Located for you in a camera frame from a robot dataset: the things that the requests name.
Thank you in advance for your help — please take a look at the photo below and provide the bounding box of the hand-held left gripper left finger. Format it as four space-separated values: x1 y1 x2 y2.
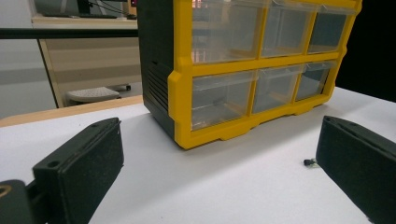
32 117 125 224

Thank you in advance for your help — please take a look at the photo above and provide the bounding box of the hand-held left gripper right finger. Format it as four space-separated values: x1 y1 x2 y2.
315 115 396 224

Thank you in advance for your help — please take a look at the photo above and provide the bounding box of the clear plastic drawer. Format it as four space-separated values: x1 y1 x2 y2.
251 66 302 115

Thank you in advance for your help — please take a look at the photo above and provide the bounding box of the yellow black organizer cabinet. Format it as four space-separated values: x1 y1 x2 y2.
136 0 363 150

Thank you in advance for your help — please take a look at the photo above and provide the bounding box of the wooden table board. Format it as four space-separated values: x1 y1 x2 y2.
0 94 144 129

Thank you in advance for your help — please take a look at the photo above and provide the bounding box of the dark keyboard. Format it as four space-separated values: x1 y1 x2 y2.
41 11 120 21

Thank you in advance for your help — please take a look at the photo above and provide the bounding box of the set of clear organizer drawers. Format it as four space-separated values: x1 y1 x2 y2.
191 0 356 132

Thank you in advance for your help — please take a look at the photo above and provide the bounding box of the black metal frame bar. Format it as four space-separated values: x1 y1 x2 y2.
0 27 139 40

